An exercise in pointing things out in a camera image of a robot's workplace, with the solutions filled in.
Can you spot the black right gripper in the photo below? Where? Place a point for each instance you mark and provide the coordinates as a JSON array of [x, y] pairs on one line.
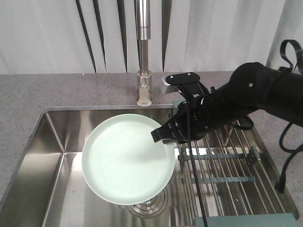
[[184, 126]]

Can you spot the pale green round plate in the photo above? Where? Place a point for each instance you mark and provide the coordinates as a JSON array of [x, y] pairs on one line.
[[122, 164]]

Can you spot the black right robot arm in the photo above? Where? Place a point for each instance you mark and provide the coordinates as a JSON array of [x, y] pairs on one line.
[[252, 86]]

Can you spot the grey roll-up dish rack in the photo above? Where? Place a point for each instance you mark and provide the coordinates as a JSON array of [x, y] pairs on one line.
[[229, 180]]

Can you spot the round steel sink drain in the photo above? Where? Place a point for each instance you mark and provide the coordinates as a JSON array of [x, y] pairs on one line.
[[152, 207]]

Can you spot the stainless steel faucet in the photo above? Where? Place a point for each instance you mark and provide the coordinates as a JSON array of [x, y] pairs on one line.
[[143, 31]]

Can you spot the stainless steel sink basin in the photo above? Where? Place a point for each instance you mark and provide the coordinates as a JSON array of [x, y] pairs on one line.
[[50, 191]]

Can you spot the white pleated curtain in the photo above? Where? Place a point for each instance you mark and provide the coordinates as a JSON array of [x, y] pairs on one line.
[[99, 36]]

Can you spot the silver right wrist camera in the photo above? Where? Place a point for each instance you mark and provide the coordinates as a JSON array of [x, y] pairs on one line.
[[171, 83]]

